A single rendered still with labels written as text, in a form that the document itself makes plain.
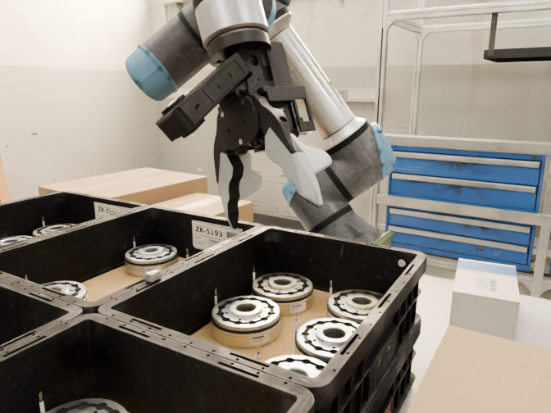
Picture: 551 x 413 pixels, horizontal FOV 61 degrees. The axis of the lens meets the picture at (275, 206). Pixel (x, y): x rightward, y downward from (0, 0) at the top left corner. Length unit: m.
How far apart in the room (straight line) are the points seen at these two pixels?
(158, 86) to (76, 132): 3.49
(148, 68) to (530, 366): 0.57
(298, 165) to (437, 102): 2.93
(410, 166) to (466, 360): 2.02
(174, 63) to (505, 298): 0.73
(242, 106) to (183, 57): 0.18
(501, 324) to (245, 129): 0.70
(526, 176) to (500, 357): 1.91
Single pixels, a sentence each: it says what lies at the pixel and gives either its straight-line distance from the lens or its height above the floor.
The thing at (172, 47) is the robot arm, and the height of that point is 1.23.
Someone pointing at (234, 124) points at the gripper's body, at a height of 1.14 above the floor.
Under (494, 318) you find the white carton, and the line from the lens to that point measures 1.02.
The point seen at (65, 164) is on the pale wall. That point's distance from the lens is 4.09.
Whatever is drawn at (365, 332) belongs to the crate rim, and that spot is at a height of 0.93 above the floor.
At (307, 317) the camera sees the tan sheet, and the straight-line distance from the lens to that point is 0.76.
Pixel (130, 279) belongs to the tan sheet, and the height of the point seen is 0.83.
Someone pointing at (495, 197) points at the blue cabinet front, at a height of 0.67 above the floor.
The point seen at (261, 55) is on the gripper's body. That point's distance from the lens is 0.55.
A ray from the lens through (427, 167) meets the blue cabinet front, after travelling 2.51.
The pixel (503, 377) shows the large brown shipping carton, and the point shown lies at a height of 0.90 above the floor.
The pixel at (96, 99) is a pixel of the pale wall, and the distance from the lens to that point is 4.25.
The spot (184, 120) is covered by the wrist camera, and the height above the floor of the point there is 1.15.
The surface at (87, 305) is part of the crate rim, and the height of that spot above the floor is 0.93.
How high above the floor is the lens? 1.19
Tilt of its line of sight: 15 degrees down
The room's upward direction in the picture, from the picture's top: straight up
